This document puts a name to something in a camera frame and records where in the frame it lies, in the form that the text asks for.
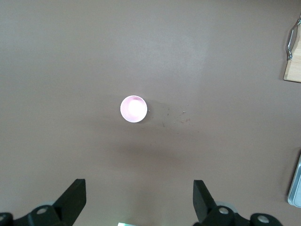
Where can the wooden cutting board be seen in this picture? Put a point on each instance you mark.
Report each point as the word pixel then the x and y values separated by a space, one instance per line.
pixel 294 68

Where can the brown table cover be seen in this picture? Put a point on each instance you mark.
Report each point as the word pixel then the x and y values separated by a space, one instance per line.
pixel 94 58

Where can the silver digital kitchen scale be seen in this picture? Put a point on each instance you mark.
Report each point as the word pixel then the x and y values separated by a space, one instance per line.
pixel 296 183

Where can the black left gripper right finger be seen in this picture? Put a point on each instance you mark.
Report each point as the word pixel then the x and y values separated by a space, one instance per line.
pixel 207 209

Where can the pink plastic cup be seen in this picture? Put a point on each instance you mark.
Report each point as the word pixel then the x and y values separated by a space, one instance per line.
pixel 134 109

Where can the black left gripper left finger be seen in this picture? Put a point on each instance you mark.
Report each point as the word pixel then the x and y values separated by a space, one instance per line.
pixel 65 207

